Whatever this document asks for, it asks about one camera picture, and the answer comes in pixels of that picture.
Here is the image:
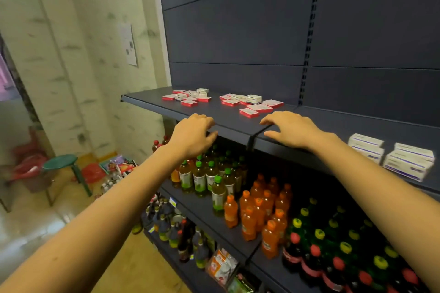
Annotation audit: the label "group of red-capped cola bottles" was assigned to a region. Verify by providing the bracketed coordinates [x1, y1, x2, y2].
[281, 233, 430, 293]

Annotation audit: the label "red plastic basin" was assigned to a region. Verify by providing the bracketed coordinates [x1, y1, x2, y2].
[82, 163, 106, 184]

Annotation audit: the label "pack of white-capped bottles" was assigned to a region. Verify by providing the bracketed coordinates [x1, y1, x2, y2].
[94, 175, 121, 199]

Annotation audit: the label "group of red-capped amber bottles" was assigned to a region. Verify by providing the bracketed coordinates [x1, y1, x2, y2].
[152, 135, 181, 187]

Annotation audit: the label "green round stool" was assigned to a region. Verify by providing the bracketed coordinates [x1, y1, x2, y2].
[42, 154, 93, 198]

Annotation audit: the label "white paper wall notice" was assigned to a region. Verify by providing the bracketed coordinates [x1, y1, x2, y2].
[118, 23, 138, 67]

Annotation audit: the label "basket of snack packets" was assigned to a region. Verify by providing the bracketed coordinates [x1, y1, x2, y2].
[99, 154, 138, 177]

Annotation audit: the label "person's right hand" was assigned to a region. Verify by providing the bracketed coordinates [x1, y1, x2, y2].
[259, 110, 327, 152]

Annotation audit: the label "person's left hand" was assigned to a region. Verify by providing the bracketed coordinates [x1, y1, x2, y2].
[167, 113, 219, 160]

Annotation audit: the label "group of green-capped tea bottles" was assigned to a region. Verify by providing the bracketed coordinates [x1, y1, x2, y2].
[178, 145, 249, 213]

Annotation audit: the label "person's right forearm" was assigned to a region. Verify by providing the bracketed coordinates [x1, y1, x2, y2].
[309, 131, 440, 292]

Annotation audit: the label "pink cloth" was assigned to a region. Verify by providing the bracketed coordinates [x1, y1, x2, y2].
[0, 50, 20, 102]

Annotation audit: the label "red and white boxes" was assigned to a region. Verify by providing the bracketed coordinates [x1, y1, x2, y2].
[161, 89, 285, 119]

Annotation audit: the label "orange white snack packet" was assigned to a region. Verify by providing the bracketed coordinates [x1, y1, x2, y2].
[205, 247, 239, 287]

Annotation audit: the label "white blue paperclip boxes group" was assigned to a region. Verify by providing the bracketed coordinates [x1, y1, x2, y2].
[347, 133, 436, 183]

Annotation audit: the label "group of yellow-capped green bottles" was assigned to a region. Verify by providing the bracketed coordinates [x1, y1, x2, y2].
[292, 196, 399, 290]

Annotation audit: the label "person's left forearm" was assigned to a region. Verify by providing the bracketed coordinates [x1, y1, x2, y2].
[0, 145, 192, 293]

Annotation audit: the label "green snack packet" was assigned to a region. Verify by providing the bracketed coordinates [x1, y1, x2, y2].
[226, 270, 262, 293]

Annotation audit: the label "dark grey metal shelf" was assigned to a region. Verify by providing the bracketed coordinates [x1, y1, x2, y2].
[120, 0, 440, 293]

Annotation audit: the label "group of dark glass bottles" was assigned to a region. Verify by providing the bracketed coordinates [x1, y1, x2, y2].
[132, 195, 215, 269]

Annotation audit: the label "red plastic bags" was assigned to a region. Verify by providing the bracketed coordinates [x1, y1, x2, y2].
[10, 128, 50, 194]

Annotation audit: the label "group of orange soda bottles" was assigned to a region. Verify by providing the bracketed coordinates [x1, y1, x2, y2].
[223, 173, 294, 259]

